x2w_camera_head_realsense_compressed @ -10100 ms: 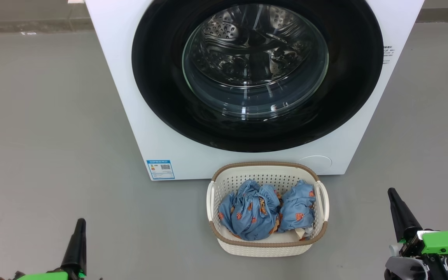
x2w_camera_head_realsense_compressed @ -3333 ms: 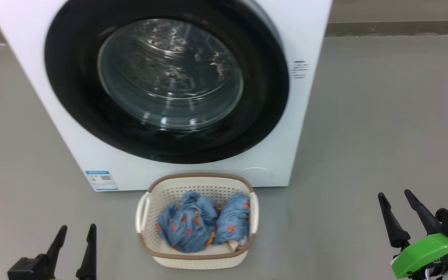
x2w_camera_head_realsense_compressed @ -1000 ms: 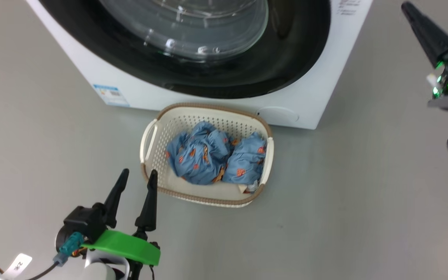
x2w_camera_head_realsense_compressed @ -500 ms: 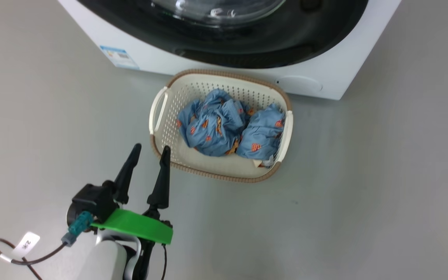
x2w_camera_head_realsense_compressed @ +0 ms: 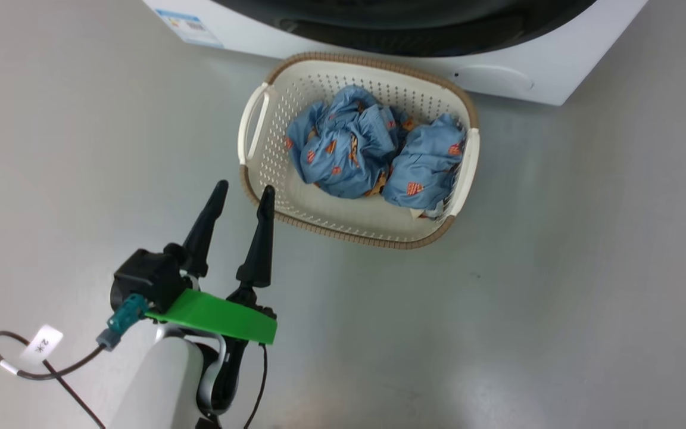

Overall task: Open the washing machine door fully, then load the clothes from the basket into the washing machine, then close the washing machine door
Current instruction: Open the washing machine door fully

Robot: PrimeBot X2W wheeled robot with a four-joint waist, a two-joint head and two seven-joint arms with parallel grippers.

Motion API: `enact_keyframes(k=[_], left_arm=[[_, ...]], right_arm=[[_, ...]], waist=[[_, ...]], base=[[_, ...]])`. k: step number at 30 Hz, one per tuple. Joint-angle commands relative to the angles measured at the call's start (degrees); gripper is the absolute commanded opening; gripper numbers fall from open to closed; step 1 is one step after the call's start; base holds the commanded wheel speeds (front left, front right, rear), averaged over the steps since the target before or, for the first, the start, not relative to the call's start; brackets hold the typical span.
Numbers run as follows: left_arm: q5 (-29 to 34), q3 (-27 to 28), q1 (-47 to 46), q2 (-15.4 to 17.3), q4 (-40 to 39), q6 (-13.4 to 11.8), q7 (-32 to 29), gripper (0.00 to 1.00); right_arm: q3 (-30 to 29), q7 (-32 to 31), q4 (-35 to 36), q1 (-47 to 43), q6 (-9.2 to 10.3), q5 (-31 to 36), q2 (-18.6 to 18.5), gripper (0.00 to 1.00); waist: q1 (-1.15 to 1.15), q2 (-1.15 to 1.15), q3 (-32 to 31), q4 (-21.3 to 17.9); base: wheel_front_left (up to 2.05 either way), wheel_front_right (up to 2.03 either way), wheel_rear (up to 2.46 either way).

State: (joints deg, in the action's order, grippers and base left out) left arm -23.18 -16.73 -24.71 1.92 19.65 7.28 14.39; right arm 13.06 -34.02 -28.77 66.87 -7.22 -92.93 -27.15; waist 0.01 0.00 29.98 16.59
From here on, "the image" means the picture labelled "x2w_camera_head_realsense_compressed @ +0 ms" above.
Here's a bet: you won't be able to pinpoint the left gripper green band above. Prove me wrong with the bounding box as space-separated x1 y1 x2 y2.
145 180 278 415

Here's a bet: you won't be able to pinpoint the blue cartoon print garment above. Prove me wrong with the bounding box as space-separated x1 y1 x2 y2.
284 85 415 199

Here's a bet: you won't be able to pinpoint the blue cake print garment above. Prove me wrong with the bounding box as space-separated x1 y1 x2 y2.
382 113 467 219

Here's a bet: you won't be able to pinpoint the cream perforated laundry basket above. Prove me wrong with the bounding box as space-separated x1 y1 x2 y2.
238 52 481 250

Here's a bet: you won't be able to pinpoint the white front-load washing machine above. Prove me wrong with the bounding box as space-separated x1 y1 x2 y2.
142 0 649 107

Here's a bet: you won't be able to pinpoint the energy label sticker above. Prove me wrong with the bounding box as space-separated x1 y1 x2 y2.
154 9 224 48

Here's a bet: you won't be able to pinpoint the left teal connector camera cable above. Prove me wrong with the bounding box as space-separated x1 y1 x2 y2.
0 293 148 429

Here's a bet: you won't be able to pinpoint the white cable tag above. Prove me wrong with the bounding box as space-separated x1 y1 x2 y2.
20 325 64 363

